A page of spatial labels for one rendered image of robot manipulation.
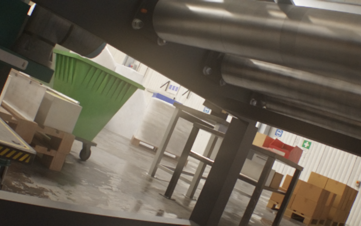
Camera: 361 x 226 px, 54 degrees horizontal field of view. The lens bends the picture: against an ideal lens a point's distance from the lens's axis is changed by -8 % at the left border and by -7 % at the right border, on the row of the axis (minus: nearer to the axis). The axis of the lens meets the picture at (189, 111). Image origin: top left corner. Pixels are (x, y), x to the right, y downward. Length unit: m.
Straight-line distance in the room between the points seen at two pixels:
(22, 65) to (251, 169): 2.24
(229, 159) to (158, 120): 6.29
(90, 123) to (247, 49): 2.93
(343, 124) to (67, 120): 2.04
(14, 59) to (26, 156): 0.37
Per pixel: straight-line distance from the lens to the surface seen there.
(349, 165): 11.00
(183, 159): 3.53
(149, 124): 7.59
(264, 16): 0.68
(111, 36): 0.88
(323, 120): 1.22
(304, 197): 6.34
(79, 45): 1.61
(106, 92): 3.49
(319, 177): 7.84
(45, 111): 2.71
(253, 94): 1.33
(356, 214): 10.79
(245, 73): 1.02
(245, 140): 1.35
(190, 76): 1.08
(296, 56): 0.64
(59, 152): 2.79
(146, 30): 0.92
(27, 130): 2.59
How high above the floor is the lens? 0.62
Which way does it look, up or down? 3 degrees up
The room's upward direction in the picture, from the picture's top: 23 degrees clockwise
